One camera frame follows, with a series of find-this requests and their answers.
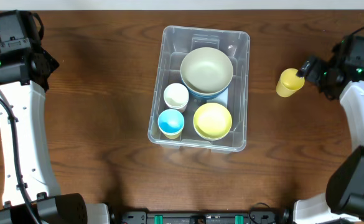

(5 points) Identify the yellow cup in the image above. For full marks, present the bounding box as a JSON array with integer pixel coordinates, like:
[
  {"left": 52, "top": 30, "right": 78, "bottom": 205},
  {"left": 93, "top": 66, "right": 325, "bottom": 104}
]
[
  {"left": 163, "top": 131, "right": 182, "bottom": 139},
  {"left": 276, "top": 68, "right": 305, "bottom": 98}
]

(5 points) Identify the cream beige bowl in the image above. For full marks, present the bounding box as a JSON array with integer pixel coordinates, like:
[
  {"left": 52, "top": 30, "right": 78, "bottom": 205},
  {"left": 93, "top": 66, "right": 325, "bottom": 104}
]
[{"left": 180, "top": 47, "right": 234, "bottom": 93}]

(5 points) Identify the yellow bowl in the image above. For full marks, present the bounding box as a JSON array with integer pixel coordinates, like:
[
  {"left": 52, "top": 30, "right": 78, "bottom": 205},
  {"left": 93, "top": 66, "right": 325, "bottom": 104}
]
[{"left": 193, "top": 103, "right": 233, "bottom": 134}]

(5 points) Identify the blue bowl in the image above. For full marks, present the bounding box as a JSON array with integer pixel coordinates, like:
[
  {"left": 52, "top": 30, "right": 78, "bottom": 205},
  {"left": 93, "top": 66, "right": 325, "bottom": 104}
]
[
  {"left": 182, "top": 80, "right": 229, "bottom": 95},
  {"left": 189, "top": 91, "right": 223, "bottom": 100}
]

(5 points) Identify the cream white cup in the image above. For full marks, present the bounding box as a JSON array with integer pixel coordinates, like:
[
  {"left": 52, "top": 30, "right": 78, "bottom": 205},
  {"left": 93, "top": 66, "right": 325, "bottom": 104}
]
[{"left": 163, "top": 83, "right": 189, "bottom": 107}]

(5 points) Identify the light blue cup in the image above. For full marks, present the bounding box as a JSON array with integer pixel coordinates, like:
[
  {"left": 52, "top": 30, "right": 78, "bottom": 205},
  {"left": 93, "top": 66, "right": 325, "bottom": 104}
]
[{"left": 157, "top": 109, "right": 185, "bottom": 135}]

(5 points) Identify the grey bowl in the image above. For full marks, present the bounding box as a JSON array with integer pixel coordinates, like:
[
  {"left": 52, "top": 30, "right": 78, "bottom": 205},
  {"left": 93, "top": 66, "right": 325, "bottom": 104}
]
[{"left": 197, "top": 132, "right": 228, "bottom": 141}]

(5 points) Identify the pink cup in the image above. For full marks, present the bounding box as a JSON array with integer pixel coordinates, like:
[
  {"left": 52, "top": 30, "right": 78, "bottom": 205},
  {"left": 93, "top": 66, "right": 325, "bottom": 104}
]
[{"left": 169, "top": 103, "right": 187, "bottom": 113}]

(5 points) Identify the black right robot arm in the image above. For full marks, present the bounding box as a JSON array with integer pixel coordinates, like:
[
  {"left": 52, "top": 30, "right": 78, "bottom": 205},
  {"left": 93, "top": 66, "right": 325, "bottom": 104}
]
[{"left": 276, "top": 55, "right": 364, "bottom": 223}]

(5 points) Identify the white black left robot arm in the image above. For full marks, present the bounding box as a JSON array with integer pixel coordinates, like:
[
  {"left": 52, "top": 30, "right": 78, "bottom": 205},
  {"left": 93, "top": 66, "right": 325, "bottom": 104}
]
[{"left": 0, "top": 29, "right": 111, "bottom": 223}]

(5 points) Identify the clear plastic storage container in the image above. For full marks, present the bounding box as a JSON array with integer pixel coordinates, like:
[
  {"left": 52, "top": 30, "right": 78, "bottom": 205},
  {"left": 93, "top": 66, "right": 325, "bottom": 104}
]
[{"left": 147, "top": 26, "right": 250, "bottom": 153}]

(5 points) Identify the white paper label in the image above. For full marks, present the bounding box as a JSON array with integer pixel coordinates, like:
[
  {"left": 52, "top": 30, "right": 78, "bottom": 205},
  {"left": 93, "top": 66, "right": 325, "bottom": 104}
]
[{"left": 207, "top": 88, "right": 228, "bottom": 107}]

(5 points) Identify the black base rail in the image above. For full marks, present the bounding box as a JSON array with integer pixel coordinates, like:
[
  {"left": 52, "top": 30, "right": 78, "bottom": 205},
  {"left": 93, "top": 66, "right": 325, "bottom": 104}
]
[{"left": 119, "top": 210, "right": 281, "bottom": 224}]

